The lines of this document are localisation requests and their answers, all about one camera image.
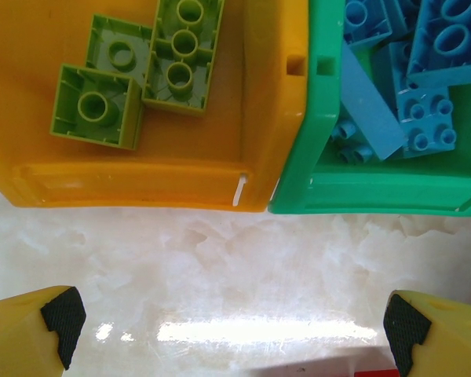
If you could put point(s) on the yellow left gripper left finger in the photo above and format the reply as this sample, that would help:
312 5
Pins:
19 337

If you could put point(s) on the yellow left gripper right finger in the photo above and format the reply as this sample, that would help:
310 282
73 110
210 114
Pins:
451 341

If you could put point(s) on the small square blue lego brick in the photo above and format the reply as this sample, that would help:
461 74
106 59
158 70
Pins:
428 121

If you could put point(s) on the small lime green lego brick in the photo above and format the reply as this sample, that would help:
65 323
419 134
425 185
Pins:
94 108

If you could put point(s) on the large red lego brick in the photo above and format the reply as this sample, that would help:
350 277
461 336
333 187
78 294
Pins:
377 374

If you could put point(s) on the orange plastic bin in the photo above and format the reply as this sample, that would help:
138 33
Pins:
180 157

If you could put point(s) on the green plastic bin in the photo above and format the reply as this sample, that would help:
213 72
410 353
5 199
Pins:
318 137

